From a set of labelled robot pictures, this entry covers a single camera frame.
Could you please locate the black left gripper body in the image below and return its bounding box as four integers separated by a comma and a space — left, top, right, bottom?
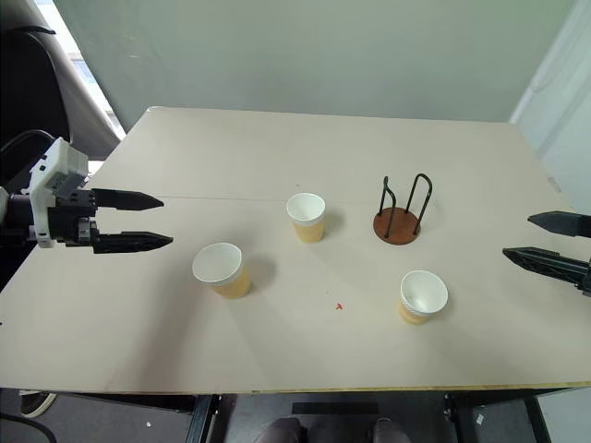
47, 187, 101, 249

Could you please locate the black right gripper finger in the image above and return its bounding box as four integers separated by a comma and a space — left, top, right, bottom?
527, 210, 591, 239
501, 246, 591, 297

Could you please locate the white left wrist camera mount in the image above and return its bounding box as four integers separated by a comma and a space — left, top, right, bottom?
28, 137, 90, 249

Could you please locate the yellow ribbed paper cup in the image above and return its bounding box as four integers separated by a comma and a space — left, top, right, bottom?
398, 269, 450, 327
191, 242, 252, 301
285, 192, 327, 244

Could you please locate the black floor cable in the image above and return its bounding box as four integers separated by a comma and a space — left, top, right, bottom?
0, 412, 53, 443

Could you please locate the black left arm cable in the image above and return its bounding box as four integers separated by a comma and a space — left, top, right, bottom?
0, 129, 62, 159

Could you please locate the brown cup holder stand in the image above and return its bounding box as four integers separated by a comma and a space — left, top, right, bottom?
372, 173, 435, 247

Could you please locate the grey curved panel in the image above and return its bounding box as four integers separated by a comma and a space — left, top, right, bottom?
25, 0, 127, 156

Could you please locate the dark rounded shape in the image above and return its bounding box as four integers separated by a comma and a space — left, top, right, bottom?
253, 416, 309, 443
370, 417, 408, 443

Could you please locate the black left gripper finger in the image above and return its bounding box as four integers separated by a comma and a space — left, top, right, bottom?
91, 187, 165, 213
93, 231, 175, 256

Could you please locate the black table leg frame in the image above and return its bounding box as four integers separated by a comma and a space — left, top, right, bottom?
441, 389, 555, 443
186, 393, 222, 443

